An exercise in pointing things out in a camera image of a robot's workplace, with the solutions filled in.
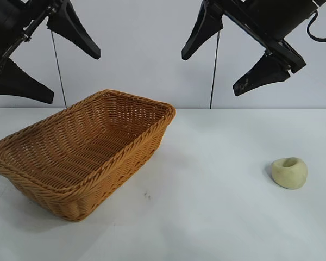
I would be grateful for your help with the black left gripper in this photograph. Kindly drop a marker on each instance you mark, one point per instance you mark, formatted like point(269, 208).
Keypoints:
point(8, 24)

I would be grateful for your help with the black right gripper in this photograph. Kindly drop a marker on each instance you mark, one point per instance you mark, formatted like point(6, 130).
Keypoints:
point(282, 19)

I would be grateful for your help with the brown woven wicker basket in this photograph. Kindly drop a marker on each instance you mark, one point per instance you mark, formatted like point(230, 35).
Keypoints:
point(70, 152)

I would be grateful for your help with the pale yellow egg yolk pastry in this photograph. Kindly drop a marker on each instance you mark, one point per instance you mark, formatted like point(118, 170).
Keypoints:
point(288, 176)

